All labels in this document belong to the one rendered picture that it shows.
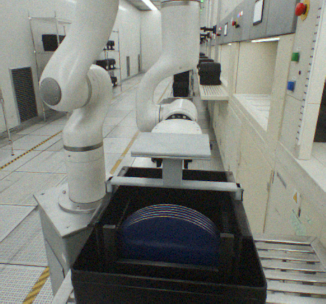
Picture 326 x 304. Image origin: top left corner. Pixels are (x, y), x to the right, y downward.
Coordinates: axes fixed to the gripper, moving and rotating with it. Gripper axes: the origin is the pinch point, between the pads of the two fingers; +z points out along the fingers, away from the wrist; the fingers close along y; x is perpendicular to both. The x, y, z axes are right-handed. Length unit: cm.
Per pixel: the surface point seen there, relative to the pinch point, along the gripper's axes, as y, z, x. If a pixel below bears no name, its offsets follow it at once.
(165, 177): 1.0, 1.8, -3.3
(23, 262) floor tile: 96, -78, -106
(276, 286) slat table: -21.5, -3.7, -29.8
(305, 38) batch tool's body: -39, -56, 20
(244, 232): -10.9, 9.5, -7.2
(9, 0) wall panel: 266, -360, 82
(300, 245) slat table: -31.3, -17.9, -30.5
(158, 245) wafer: 1.5, 7.7, -12.0
